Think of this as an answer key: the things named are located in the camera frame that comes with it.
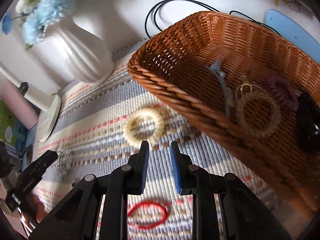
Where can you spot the blue plastic board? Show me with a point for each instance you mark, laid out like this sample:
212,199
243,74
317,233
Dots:
293,32

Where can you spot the person left hand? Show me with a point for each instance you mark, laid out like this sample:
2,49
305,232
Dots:
40,214

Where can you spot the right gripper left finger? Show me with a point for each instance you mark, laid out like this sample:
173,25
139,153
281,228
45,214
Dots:
96,208

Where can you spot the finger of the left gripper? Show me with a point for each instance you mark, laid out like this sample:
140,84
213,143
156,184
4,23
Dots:
38,167

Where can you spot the grey hair clip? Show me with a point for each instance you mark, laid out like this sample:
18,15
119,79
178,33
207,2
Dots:
215,68

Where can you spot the blue white artificial flowers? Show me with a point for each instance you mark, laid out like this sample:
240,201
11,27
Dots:
35,16

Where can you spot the pink folder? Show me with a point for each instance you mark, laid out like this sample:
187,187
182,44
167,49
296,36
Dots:
18,105

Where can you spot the gold woven hoop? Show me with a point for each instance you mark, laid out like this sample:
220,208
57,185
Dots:
256,111

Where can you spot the white ribbed vase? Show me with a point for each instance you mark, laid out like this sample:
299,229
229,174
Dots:
88,58

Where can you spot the white desk lamp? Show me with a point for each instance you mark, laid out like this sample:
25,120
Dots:
49,105

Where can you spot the striped woven table mat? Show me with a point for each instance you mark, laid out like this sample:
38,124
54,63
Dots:
100,128

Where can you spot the purple scrunchie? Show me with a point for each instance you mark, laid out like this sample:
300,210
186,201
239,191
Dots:
281,90

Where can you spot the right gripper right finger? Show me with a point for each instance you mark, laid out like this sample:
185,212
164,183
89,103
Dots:
244,216

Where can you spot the brown wicker basket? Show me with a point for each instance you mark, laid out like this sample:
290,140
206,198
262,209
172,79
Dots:
172,67

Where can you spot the green book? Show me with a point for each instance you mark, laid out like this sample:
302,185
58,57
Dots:
13,132

